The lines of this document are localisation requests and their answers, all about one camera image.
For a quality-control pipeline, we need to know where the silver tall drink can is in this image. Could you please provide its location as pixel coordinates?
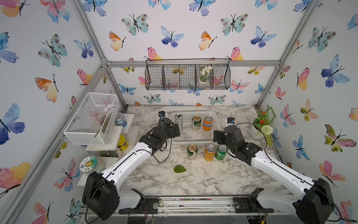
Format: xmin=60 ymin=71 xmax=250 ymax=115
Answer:
xmin=175 ymin=113 xmax=183 ymax=132

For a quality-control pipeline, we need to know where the green drink can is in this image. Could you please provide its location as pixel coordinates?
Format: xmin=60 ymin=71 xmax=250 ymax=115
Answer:
xmin=215 ymin=145 xmax=227 ymax=161

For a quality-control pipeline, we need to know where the orange juice can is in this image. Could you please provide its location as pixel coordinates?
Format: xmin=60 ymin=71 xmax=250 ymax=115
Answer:
xmin=204 ymin=145 xmax=216 ymax=161

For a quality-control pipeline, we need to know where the orange Fanta can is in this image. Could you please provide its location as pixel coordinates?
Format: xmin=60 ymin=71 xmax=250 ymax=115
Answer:
xmin=203 ymin=116 xmax=213 ymax=131

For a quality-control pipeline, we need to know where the green white beer can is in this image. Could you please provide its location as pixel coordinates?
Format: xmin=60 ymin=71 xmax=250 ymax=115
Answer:
xmin=192 ymin=116 xmax=201 ymax=131
xmin=187 ymin=144 xmax=198 ymax=160

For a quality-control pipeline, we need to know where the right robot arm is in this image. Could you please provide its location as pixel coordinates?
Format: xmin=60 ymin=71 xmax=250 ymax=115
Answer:
xmin=213 ymin=125 xmax=335 ymax=224

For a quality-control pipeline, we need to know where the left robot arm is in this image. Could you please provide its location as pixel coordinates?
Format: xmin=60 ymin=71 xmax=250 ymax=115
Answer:
xmin=82 ymin=117 xmax=180 ymax=221

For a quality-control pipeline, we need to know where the white plastic perforated basket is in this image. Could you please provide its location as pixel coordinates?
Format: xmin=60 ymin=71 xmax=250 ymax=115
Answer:
xmin=169 ymin=111 xmax=222 ymax=146

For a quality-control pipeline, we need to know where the potted artificial plant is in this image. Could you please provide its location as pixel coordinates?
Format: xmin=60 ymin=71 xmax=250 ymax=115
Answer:
xmin=250 ymin=107 xmax=276 ymax=147

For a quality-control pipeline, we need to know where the green leaf piece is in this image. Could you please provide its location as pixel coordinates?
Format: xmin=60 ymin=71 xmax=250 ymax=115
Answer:
xmin=173 ymin=164 xmax=186 ymax=173

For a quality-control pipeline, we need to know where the yellow canister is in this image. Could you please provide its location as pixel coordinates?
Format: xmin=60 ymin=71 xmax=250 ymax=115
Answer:
xmin=117 ymin=134 xmax=129 ymax=151

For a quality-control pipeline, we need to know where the white stepped shelf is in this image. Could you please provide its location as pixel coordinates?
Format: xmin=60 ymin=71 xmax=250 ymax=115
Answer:
xmin=76 ymin=113 xmax=140 ymax=188

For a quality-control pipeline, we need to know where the blue cup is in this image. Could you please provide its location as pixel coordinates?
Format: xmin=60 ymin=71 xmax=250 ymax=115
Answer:
xmin=114 ymin=113 xmax=127 ymax=127

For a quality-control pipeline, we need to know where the white flower vase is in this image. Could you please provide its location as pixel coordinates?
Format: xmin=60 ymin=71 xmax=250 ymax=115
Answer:
xmin=199 ymin=66 xmax=213 ymax=84

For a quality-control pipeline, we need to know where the white mesh box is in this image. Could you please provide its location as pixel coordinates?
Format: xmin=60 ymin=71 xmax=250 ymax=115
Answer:
xmin=63 ymin=92 xmax=120 ymax=146

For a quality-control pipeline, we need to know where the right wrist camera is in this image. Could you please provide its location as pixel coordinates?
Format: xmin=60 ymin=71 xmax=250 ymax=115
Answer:
xmin=226 ymin=117 xmax=235 ymax=127

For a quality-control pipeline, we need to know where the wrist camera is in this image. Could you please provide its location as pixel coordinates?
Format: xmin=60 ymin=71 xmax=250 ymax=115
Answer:
xmin=158 ymin=111 xmax=167 ymax=118
xmin=226 ymin=117 xmax=235 ymax=127

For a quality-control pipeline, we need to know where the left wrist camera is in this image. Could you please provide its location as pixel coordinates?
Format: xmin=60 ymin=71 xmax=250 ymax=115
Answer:
xmin=158 ymin=111 xmax=167 ymax=118

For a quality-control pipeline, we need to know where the black wire wall basket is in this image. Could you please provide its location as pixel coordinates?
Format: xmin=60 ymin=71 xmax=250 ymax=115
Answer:
xmin=145 ymin=58 xmax=231 ymax=91

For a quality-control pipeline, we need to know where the metal base rail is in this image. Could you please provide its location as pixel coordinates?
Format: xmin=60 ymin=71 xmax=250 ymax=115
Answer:
xmin=81 ymin=191 xmax=298 ymax=220

